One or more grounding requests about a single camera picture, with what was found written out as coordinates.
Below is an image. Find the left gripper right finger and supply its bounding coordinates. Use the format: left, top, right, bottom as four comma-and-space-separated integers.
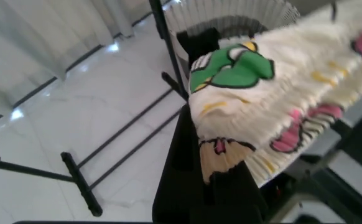
207, 161, 269, 223

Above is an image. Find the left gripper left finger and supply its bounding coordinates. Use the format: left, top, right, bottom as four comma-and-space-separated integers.
152, 103, 207, 223

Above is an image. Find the cream printed garment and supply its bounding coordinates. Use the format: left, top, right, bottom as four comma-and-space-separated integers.
188, 0, 362, 188

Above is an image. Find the black clothes rack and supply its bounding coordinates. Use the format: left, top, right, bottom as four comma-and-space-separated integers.
0, 0, 190, 218

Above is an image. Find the white laundry basket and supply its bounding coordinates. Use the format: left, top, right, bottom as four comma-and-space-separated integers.
163, 0, 300, 79

